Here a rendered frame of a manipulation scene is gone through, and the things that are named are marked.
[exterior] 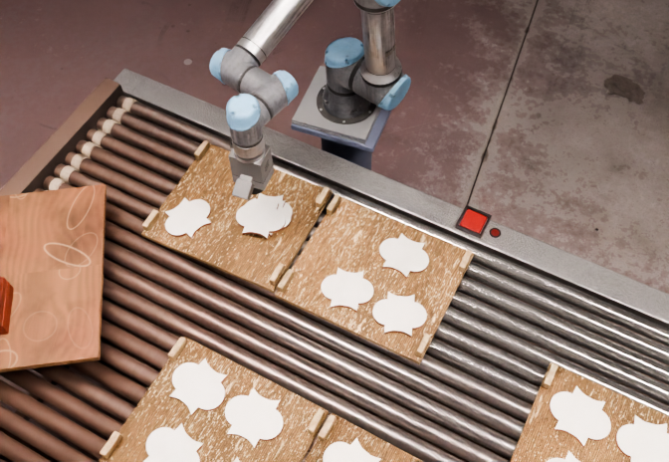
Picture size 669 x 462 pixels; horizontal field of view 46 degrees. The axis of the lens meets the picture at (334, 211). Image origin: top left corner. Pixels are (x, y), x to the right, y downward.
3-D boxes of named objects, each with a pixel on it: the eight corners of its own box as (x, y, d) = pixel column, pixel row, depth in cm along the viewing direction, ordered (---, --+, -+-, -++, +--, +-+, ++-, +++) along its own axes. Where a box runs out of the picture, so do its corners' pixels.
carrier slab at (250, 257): (207, 145, 232) (207, 141, 231) (333, 193, 222) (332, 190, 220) (141, 236, 215) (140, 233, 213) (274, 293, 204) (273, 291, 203)
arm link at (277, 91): (265, 56, 185) (232, 83, 180) (301, 77, 180) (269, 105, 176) (268, 79, 191) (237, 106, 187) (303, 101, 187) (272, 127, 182)
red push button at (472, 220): (467, 211, 218) (467, 208, 217) (487, 219, 217) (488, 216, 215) (458, 227, 215) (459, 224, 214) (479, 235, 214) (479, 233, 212)
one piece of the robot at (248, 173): (214, 162, 181) (223, 202, 195) (250, 172, 180) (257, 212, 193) (236, 124, 188) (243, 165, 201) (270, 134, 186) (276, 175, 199)
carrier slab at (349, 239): (337, 198, 221) (337, 195, 219) (473, 256, 210) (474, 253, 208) (275, 297, 204) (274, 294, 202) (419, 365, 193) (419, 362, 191)
